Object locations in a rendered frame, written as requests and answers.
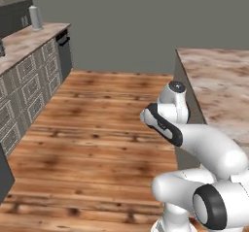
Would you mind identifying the grey cylindrical canister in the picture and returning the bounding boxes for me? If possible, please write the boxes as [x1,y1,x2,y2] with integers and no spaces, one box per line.
[28,5,45,32]

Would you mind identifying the grey dining counter base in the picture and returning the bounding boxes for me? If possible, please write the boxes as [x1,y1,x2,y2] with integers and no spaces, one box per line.
[172,48,208,172]

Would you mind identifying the dark small countertop object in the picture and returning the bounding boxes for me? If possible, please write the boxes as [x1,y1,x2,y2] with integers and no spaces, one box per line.
[0,37,6,58]

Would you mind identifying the dark grey tall appliance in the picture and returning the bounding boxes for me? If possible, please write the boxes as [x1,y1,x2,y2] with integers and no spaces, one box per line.
[0,144,17,206]

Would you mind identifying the black dishwasher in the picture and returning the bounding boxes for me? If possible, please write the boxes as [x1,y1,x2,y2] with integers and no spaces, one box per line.
[54,28,74,83]

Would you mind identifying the grey panelled base cupboards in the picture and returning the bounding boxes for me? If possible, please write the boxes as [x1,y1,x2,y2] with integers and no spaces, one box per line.
[0,37,63,158]

